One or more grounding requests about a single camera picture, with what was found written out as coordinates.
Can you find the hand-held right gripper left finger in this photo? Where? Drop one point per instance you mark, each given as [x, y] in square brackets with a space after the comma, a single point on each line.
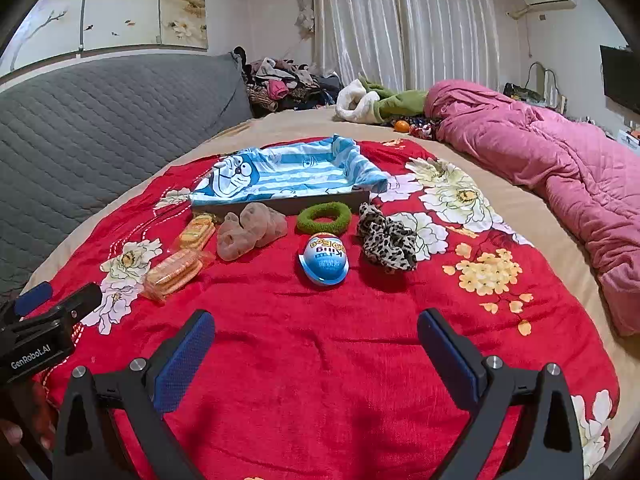
[185, 360]

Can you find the pink quilt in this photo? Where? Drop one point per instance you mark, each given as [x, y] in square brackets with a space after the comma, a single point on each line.
[550, 160]

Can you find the orange fruit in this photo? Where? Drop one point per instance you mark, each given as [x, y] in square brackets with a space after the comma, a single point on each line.
[400, 126]

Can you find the person's left hand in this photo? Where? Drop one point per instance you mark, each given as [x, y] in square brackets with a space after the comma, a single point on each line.
[10, 432]

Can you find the pile of clothes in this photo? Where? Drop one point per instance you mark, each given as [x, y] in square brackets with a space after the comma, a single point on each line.
[280, 85]

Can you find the black television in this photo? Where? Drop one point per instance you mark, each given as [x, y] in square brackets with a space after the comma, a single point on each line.
[620, 75]

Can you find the green fuzzy scrunchie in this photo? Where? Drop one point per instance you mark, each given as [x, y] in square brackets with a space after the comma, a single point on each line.
[306, 221]

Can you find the floral wall mural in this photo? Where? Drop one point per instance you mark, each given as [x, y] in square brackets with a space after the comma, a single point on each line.
[125, 5]

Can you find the beige sheer scrunchie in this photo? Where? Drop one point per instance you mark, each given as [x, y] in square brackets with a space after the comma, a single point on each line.
[245, 232]

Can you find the arched vanity mirror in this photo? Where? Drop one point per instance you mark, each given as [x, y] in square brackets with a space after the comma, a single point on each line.
[537, 77]

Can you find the leopard print scrunchie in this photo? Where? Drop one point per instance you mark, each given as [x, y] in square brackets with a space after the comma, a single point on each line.
[385, 240]

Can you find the red snack packet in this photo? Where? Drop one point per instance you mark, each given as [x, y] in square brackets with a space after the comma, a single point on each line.
[324, 262]

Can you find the sandwich biscuit packet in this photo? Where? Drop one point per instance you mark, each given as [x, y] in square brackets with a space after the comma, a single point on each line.
[172, 272]

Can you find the round biscuit packet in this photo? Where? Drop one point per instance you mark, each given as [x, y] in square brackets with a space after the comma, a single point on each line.
[197, 232]

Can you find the green plush garment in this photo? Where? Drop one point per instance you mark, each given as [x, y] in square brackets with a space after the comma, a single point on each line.
[400, 102]

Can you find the white fleece garment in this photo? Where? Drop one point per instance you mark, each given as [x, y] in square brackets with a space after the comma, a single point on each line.
[350, 105]

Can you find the white curtains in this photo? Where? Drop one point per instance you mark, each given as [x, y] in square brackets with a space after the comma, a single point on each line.
[400, 20]

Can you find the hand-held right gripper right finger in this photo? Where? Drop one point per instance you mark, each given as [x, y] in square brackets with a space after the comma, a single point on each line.
[450, 360]

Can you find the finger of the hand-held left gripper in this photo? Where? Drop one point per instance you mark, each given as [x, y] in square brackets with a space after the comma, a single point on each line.
[32, 297]
[82, 299]

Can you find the red floral blanket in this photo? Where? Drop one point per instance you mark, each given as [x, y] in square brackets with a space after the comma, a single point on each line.
[300, 360]

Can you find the blue striped cartoon cloth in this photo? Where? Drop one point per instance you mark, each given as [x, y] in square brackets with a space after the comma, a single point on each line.
[290, 170]

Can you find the curtain tieback flower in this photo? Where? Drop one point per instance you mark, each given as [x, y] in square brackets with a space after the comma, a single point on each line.
[303, 20]

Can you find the grey quilted headboard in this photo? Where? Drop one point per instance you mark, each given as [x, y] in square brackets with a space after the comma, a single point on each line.
[100, 135]

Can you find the dark patterned bag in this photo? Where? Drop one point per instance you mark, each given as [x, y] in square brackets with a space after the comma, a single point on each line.
[520, 91]

